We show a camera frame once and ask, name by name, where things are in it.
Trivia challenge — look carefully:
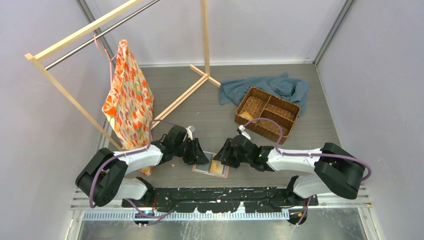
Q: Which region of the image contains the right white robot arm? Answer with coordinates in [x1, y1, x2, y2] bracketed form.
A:
[214, 130, 371, 205]

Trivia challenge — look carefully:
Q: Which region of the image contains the blue-grey crumpled cloth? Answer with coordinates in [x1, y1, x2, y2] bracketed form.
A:
[218, 72, 310, 117]

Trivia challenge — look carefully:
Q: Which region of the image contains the orange credit card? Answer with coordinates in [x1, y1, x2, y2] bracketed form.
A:
[239, 111, 254, 121]

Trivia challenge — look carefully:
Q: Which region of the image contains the yellow credit card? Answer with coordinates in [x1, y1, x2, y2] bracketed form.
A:
[209, 160, 225, 175]

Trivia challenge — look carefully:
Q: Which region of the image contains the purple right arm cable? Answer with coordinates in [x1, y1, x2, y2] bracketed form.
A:
[238, 117, 373, 226]

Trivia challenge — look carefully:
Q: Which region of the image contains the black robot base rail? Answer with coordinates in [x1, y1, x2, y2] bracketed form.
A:
[132, 186, 306, 214]

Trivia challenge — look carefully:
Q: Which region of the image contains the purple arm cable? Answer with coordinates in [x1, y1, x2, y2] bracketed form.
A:
[238, 117, 373, 226]
[88, 119, 183, 226]

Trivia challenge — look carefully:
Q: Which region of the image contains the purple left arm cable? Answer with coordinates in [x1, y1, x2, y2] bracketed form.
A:
[88, 119, 183, 226]

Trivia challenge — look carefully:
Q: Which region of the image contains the orange floral hanging garment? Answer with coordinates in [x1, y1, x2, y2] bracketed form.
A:
[102, 39, 155, 176]

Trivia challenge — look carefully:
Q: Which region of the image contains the woven wicker divided basket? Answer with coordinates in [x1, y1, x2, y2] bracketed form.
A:
[234, 87, 301, 145]

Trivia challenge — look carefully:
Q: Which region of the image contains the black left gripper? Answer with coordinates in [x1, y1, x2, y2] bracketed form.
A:
[173, 137, 209, 165]

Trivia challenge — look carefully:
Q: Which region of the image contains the pink clothes hanger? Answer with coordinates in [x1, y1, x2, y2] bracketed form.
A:
[93, 34, 119, 87]

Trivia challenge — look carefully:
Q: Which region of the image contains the wooden clothes rack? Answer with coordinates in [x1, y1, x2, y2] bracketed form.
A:
[24, 0, 221, 151]

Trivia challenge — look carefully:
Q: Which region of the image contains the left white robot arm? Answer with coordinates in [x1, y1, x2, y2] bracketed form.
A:
[75, 125, 210, 208]

